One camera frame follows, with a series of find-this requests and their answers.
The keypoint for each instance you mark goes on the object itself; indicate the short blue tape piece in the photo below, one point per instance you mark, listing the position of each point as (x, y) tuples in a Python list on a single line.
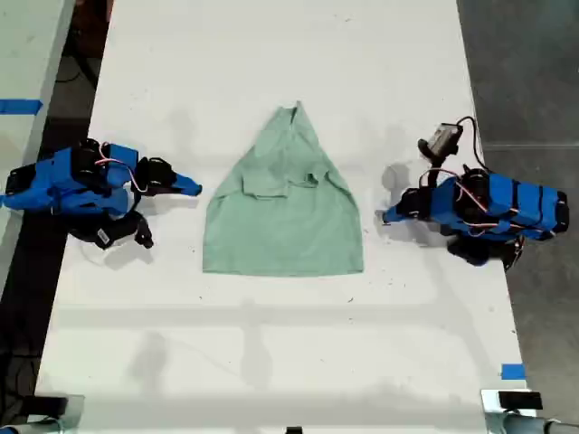
[(513, 371)]

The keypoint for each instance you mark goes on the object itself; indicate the pale green T-shirt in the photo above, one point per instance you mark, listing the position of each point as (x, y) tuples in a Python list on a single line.
[(285, 226)]

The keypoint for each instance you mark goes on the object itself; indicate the grey metal tube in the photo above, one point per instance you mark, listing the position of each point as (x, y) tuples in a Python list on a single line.
[(534, 425)]

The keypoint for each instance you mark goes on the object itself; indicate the black camera box white label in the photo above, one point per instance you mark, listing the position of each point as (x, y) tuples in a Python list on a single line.
[(111, 233)]

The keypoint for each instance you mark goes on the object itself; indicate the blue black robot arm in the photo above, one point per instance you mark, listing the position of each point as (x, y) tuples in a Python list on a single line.
[(520, 203), (59, 181)]

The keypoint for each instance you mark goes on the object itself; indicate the long blue tape strip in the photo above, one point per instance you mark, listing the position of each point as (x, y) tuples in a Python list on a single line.
[(20, 106)]

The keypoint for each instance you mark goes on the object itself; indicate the metal table clamp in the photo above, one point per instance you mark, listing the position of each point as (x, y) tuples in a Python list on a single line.
[(490, 407), (72, 411)]

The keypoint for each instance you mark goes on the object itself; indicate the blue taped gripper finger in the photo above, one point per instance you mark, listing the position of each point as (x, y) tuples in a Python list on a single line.
[(187, 182), (190, 192), (397, 220), (398, 210)]

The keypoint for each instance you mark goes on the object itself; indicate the white side table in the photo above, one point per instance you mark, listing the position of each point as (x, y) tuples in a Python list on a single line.
[(27, 45)]

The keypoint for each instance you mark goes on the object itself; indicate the grey black camera box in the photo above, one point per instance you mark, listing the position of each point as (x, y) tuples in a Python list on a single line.
[(442, 138)]

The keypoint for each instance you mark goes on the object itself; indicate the black camera stalk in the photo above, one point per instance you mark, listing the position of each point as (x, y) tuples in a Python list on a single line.
[(433, 172)]

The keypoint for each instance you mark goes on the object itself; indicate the small black clip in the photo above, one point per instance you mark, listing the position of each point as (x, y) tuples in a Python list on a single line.
[(294, 430)]

